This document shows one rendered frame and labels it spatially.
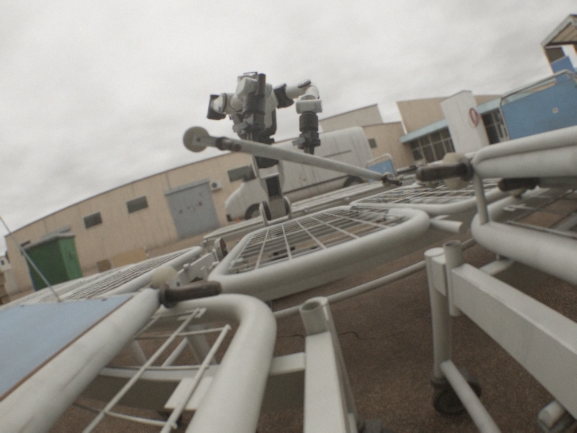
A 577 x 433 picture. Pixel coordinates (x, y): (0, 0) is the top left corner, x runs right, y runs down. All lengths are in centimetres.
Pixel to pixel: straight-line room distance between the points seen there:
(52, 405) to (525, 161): 45
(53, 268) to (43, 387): 622
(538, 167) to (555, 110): 162
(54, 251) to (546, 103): 738
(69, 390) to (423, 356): 89
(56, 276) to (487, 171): 648
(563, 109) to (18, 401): 204
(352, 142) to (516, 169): 870
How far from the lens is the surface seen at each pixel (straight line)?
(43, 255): 649
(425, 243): 70
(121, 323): 28
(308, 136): 112
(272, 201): 159
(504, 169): 34
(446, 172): 37
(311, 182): 816
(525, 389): 81
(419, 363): 90
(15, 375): 25
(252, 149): 64
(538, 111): 198
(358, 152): 895
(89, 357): 24
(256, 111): 98
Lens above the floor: 61
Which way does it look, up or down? 4 degrees down
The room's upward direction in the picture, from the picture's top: 16 degrees counter-clockwise
